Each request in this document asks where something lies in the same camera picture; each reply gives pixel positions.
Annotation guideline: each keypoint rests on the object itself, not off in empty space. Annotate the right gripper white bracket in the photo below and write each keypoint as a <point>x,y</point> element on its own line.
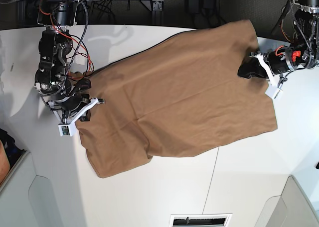
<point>70,109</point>

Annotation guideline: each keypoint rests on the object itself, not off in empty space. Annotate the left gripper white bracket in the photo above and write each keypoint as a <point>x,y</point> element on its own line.
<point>264,66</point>

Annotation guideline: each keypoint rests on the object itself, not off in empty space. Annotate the tan brown t-shirt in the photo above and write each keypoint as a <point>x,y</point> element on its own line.
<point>179,98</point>

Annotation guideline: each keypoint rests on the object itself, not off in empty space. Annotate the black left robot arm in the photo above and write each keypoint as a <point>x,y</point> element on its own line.
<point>301,53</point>

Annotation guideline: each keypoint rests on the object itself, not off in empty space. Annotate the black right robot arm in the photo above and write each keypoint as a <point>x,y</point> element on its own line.
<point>65,64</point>

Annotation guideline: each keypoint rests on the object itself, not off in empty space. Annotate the black box under table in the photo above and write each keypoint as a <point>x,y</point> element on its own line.
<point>199,0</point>

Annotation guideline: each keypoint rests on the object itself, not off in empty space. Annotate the grey plastic bin left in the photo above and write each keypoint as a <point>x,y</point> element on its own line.
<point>43,188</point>

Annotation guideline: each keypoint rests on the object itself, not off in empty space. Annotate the grey plastic bin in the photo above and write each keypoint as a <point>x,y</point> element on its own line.
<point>43,188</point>
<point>290,209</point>

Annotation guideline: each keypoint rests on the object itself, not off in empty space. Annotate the grey plastic bin right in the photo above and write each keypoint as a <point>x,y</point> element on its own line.
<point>290,209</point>

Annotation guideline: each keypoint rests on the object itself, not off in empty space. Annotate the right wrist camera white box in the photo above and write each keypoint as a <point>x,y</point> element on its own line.
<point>67,129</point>

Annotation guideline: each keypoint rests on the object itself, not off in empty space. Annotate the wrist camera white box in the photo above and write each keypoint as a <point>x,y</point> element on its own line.
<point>67,129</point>
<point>274,92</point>

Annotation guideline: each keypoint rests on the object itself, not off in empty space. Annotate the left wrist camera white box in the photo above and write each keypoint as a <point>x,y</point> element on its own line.
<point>274,92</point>

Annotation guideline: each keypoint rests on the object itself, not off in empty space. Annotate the aluminium frame post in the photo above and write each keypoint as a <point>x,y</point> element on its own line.
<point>156,8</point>

